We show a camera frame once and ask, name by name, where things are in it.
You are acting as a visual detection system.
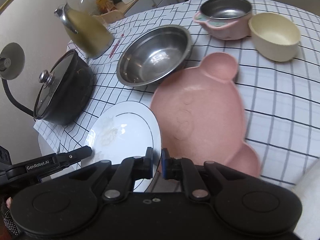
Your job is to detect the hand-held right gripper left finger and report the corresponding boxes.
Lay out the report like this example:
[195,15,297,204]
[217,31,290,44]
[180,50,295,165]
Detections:
[72,147,153,202]

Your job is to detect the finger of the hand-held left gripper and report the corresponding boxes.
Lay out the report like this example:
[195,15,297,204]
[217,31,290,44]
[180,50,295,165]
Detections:
[54,145,92,167]

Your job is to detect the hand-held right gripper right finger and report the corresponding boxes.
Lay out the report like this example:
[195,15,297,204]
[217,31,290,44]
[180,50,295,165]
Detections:
[161,148,246,202]

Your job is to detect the white round plate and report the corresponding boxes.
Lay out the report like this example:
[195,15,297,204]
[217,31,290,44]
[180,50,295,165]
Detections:
[86,101,162,193]

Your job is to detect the pink bear-shaped plate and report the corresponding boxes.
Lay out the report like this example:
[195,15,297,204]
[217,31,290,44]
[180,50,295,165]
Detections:
[149,52,262,178]

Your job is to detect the large steel bowl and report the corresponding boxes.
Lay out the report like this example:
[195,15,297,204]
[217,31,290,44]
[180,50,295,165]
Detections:
[116,25,192,87]

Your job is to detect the pink bowl with steel liner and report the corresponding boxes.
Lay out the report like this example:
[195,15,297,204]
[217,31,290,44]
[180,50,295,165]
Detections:
[192,0,253,41]

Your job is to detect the black cooking pot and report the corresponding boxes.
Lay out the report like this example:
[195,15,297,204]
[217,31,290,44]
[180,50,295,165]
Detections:
[33,49,95,126]

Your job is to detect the glass pot lid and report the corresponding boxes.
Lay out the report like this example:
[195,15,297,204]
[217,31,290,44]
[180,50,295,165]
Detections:
[34,50,79,119]

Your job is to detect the beige gooseneck lamp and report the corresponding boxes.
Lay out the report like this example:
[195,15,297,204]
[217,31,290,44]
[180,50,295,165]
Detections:
[0,42,38,120]

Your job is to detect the red pen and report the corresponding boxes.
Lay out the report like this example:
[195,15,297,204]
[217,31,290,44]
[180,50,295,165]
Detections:
[109,33,125,57]

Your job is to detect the olive green kettle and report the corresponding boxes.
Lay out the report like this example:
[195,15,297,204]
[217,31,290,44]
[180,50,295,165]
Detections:
[54,2,115,60]

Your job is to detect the white checked tablecloth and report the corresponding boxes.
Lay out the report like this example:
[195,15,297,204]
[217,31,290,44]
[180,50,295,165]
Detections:
[34,0,320,190]

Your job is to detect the pale wooden child seat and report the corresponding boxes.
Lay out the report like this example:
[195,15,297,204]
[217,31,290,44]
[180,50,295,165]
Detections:
[94,9,125,26]

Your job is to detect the orange snack packet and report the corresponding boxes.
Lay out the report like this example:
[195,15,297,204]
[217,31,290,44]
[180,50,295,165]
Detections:
[96,0,113,14]

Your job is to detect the cream bowl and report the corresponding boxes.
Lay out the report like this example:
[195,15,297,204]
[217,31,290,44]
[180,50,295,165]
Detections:
[248,12,301,62]

